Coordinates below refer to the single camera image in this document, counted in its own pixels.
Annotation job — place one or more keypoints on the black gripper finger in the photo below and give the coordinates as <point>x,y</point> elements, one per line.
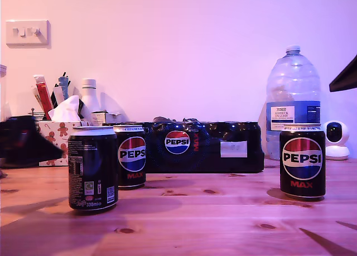
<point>346,79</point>
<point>36,144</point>

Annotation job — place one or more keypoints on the black Pepsi Max can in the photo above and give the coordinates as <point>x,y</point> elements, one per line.
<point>134,155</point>
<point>302,161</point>
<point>92,169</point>

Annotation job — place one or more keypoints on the black Pepsi Max multipack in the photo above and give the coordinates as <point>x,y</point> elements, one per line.
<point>212,144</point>

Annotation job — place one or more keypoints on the gingerbread print tissue box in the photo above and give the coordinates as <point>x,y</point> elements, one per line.
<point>55,130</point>

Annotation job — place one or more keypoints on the white tissue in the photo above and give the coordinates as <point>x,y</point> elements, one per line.
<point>66,110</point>

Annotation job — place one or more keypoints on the cream tube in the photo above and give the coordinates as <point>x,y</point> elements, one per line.
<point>36,97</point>

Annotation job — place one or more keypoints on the large clear water bottle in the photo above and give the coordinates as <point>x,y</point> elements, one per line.
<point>293,86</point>

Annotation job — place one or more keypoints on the white insulated bottle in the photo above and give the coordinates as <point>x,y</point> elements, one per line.
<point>89,99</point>

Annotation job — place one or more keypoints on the small white cardboard box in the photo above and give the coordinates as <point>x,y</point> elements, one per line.
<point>106,118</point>

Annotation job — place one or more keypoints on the small white round camera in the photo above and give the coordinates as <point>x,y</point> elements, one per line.
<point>336,152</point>

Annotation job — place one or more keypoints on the white light switch plate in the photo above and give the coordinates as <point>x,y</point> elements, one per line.
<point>28,40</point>

